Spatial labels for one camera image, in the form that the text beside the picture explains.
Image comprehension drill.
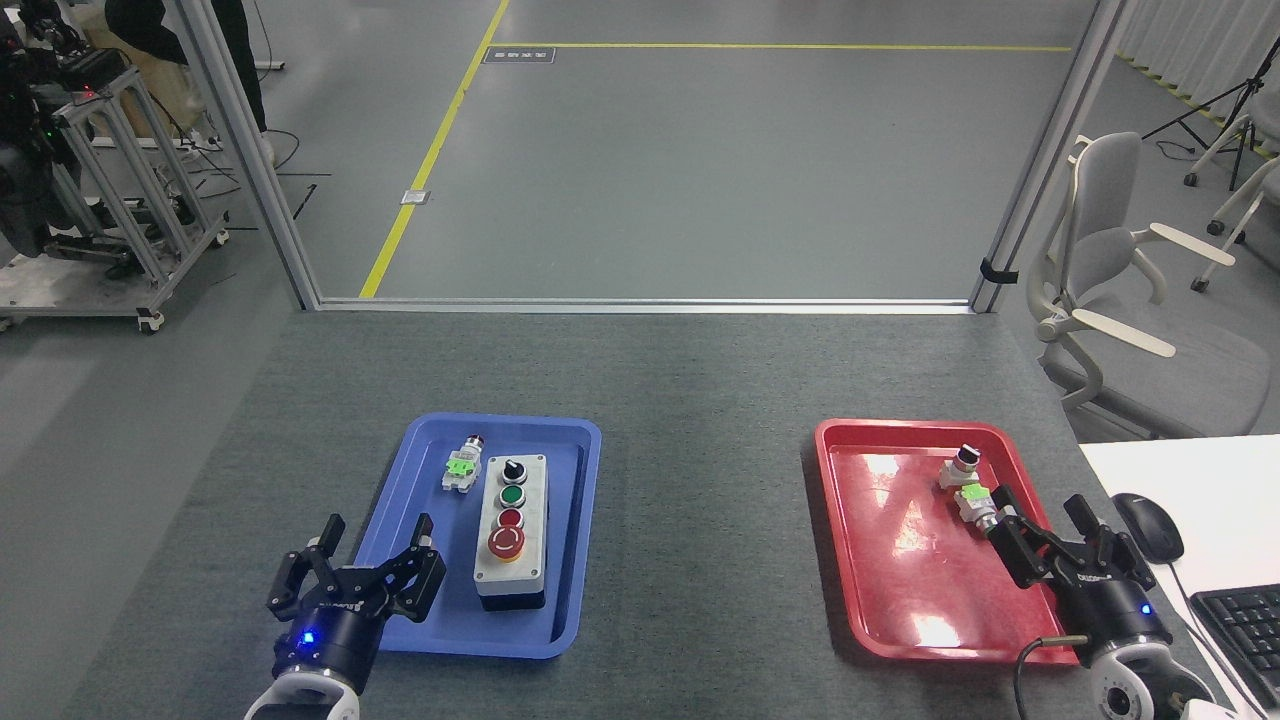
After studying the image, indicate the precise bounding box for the black keyboard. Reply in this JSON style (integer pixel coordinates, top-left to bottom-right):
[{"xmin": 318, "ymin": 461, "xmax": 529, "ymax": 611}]
[{"xmin": 1190, "ymin": 584, "xmax": 1280, "ymax": 706}]

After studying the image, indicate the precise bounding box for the black tripod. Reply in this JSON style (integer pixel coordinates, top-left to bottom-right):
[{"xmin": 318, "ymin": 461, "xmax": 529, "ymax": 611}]
[{"xmin": 1142, "ymin": 38, "xmax": 1280, "ymax": 161}]

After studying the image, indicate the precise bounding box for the red-head push button switch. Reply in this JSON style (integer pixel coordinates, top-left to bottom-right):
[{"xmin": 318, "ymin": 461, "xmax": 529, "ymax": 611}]
[{"xmin": 441, "ymin": 434, "xmax": 487, "ymax": 495}]

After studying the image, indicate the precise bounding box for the green-head push button switch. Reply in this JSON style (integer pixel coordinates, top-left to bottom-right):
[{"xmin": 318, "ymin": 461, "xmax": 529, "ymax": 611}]
[{"xmin": 955, "ymin": 484, "xmax": 1003, "ymax": 541}]

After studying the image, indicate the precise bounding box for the black-knob selector switch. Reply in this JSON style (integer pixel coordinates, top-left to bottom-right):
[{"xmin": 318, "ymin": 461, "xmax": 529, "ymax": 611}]
[{"xmin": 938, "ymin": 445, "xmax": 983, "ymax": 491}]

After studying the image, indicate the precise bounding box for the white office chair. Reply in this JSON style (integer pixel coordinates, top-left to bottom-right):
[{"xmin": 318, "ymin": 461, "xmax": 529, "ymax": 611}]
[
  {"xmin": 1183, "ymin": 110, "xmax": 1263, "ymax": 188},
  {"xmin": 1190, "ymin": 155, "xmax": 1280, "ymax": 293}
]

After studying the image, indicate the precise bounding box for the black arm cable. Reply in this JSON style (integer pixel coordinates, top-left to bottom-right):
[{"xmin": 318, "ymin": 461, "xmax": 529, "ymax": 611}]
[{"xmin": 1013, "ymin": 634, "xmax": 1091, "ymax": 720}]

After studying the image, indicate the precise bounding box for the grey four-button control box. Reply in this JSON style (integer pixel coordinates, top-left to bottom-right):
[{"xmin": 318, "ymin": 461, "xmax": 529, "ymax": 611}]
[{"xmin": 472, "ymin": 453, "xmax": 550, "ymax": 613}]

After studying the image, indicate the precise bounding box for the white curtain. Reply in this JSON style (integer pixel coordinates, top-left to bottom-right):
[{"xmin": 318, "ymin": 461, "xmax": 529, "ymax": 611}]
[{"xmin": 1115, "ymin": 0, "xmax": 1280, "ymax": 131}]

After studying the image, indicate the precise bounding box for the blue plastic tray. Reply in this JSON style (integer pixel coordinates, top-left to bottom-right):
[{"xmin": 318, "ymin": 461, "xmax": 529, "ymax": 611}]
[{"xmin": 355, "ymin": 413, "xmax": 603, "ymax": 661}]

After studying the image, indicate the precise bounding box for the black computer mouse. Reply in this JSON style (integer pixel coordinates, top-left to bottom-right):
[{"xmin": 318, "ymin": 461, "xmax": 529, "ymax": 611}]
[{"xmin": 1112, "ymin": 492, "xmax": 1186, "ymax": 564}]

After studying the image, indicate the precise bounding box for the person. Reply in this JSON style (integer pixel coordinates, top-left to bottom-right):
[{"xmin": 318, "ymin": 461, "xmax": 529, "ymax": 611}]
[{"xmin": 105, "ymin": 0, "xmax": 276, "ymax": 166}]

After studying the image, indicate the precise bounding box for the red plastic tray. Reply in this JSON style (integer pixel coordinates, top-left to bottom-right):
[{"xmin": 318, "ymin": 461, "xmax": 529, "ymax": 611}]
[{"xmin": 813, "ymin": 418, "xmax": 1083, "ymax": 664}]

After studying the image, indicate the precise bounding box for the aluminium frame cart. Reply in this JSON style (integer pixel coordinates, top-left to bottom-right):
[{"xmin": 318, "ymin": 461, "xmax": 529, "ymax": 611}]
[{"xmin": 0, "ymin": 65, "xmax": 231, "ymax": 334}]

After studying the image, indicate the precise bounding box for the silver frame post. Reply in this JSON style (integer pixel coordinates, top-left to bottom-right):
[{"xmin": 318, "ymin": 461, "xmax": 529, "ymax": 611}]
[
  {"xmin": 968, "ymin": 0, "xmax": 1131, "ymax": 314},
  {"xmin": 175, "ymin": 0, "xmax": 323, "ymax": 311}
]

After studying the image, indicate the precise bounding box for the grey office chair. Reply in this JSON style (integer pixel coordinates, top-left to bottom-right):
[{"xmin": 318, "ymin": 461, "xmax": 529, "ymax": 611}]
[{"xmin": 1026, "ymin": 132, "xmax": 1273, "ymax": 441}]

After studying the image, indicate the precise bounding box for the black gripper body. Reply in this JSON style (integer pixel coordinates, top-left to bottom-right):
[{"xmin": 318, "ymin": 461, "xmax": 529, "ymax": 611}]
[
  {"xmin": 1055, "ymin": 560, "xmax": 1174, "ymax": 667},
  {"xmin": 272, "ymin": 570, "xmax": 397, "ymax": 694}
]

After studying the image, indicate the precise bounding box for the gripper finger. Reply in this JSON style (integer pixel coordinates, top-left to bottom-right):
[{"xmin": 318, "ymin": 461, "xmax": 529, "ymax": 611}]
[
  {"xmin": 1063, "ymin": 495, "xmax": 1152, "ymax": 582},
  {"xmin": 988, "ymin": 486, "xmax": 1077, "ymax": 590},
  {"xmin": 266, "ymin": 514, "xmax": 347, "ymax": 614},
  {"xmin": 372, "ymin": 514, "xmax": 448, "ymax": 623}
]

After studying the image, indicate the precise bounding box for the white desk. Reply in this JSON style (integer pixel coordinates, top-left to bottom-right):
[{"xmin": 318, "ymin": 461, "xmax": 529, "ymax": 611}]
[{"xmin": 1078, "ymin": 434, "xmax": 1280, "ymax": 720}]

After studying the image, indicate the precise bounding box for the cardboard box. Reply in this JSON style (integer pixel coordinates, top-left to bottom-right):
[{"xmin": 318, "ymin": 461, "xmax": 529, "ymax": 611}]
[{"xmin": 120, "ymin": 40, "xmax": 206, "ymax": 136}]

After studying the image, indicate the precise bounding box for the black floor cable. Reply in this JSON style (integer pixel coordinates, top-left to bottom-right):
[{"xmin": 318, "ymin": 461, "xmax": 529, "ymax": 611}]
[{"xmin": 190, "ymin": 125, "xmax": 331, "ymax": 221}]

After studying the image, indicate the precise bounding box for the silver frame rail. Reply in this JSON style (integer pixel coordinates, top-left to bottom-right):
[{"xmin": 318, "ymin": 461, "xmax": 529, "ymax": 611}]
[{"xmin": 318, "ymin": 297, "xmax": 976, "ymax": 315}]

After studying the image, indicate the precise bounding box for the black machine on cart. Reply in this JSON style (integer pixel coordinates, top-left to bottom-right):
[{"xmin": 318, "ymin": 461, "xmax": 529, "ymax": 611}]
[{"xmin": 0, "ymin": 0, "xmax": 131, "ymax": 259}]

